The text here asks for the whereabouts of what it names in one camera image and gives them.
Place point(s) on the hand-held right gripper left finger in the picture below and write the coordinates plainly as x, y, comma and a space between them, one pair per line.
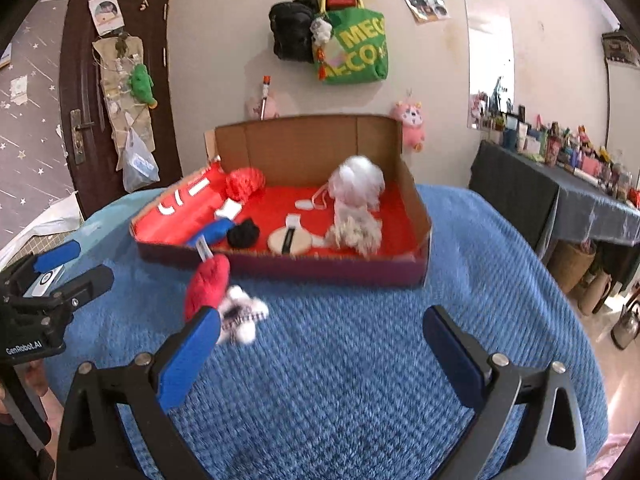
187, 360

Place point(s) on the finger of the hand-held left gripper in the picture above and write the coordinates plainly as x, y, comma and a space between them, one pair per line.
85, 285
57, 256

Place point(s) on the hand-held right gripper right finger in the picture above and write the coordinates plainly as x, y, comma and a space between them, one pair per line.
455, 360

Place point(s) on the plaid plush toy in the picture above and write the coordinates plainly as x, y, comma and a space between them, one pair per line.
242, 317

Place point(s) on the cardboard box with red lining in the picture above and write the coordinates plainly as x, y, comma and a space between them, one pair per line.
280, 265

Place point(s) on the black fluffy scrunchie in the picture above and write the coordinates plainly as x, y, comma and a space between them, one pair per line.
243, 232

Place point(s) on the round wooden bath brush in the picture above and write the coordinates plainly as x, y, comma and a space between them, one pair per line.
290, 240

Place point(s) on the beige shaggy cloth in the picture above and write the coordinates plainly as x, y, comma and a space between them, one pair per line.
355, 232

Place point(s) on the person's left hand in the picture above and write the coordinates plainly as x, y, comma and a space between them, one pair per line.
34, 380

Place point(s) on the white paper sheet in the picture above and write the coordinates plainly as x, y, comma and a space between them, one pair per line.
40, 225

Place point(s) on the blue knit blanket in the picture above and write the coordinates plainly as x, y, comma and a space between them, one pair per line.
350, 350

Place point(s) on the clear plastic bag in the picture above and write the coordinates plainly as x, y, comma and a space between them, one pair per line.
140, 165

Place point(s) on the dark brown door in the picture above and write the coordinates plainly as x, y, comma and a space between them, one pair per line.
85, 125

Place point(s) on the woven basket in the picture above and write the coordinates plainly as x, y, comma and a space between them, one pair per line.
570, 265

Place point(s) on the hanging fabric organizer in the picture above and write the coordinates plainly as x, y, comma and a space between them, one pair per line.
120, 100

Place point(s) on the metal kettle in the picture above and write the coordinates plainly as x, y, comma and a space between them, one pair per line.
627, 325

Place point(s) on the table with dark cloth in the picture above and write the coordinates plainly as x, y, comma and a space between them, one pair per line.
550, 200

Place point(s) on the red mesh bath pouf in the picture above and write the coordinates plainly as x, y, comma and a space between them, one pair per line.
245, 182

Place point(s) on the green plush toy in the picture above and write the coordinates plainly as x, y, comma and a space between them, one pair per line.
142, 85

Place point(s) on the white mesh bath pouf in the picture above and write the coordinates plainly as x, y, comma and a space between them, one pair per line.
357, 180

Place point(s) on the row of bottles and jars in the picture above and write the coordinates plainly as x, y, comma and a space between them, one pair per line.
575, 155

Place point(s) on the pink plush cow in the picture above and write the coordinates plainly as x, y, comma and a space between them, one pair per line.
411, 125

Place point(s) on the round picture door poster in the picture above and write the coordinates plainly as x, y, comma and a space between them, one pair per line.
106, 12

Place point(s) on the pink plush pig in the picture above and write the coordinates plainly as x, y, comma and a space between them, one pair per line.
272, 107

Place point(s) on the mop stick with orange tip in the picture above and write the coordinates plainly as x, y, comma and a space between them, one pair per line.
265, 97

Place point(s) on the black backpack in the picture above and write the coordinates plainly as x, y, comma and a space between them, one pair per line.
292, 30

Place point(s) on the green tote bag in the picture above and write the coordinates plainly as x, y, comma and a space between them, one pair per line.
357, 47

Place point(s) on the small white plush charm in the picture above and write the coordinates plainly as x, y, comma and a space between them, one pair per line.
321, 30

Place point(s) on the framed picture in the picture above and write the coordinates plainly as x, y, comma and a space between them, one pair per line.
620, 50

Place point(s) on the frameless wall mirror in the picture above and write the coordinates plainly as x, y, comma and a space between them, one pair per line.
487, 50

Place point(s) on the photo wall poster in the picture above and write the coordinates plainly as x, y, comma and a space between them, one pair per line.
422, 0

